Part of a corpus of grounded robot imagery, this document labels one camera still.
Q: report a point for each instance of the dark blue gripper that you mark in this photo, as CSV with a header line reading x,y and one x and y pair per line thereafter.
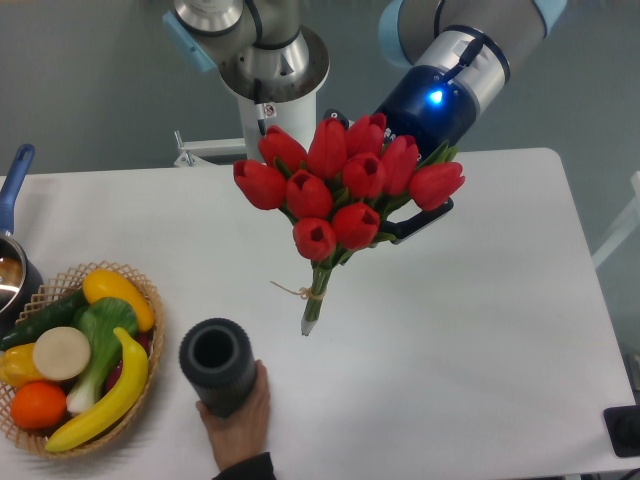
x,y
432,113

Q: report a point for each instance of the red tulip bouquet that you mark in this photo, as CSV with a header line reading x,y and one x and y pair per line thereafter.
x,y
338,192

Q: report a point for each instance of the dark grey ribbed vase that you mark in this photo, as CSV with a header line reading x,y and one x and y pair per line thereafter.
x,y
216,358

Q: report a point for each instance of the dark sleeve forearm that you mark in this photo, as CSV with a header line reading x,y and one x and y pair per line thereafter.
x,y
259,467

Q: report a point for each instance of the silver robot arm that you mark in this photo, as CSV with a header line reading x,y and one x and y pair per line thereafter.
x,y
458,54

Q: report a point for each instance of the person's hand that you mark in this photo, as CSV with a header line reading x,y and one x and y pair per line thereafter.
x,y
242,435

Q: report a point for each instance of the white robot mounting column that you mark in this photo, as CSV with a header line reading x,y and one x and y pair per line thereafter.
x,y
296,117

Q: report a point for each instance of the black device at table edge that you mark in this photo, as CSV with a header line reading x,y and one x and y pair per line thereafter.
x,y
622,424

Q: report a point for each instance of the yellow banana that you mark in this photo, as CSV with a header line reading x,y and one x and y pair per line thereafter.
x,y
113,406

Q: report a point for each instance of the green bok choy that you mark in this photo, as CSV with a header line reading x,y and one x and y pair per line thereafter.
x,y
97,323

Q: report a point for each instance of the woven wicker basket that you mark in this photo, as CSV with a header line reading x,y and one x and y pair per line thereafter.
x,y
59,287

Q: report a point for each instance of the green cucumber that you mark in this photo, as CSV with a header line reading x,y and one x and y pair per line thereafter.
x,y
59,313

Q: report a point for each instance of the beige round radish slice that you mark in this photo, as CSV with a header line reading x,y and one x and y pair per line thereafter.
x,y
61,353

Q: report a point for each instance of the orange fruit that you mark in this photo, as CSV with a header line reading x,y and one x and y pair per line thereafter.
x,y
38,405

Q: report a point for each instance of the yellow bell pepper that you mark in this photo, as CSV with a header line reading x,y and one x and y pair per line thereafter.
x,y
18,367

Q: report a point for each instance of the white frame at right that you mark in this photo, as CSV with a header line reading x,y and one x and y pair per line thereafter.
x,y
625,223

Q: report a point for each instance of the blue-handled steel pot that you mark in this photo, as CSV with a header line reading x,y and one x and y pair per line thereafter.
x,y
20,279

